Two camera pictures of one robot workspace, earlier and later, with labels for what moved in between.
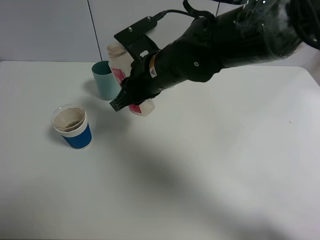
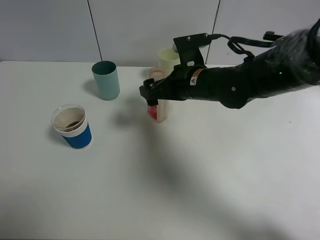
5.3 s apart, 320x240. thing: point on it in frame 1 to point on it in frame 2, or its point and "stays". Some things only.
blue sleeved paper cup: [71, 121] stays
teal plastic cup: [107, 87] stays
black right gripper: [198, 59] to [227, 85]
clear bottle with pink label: [120, 63] to [158, 112]
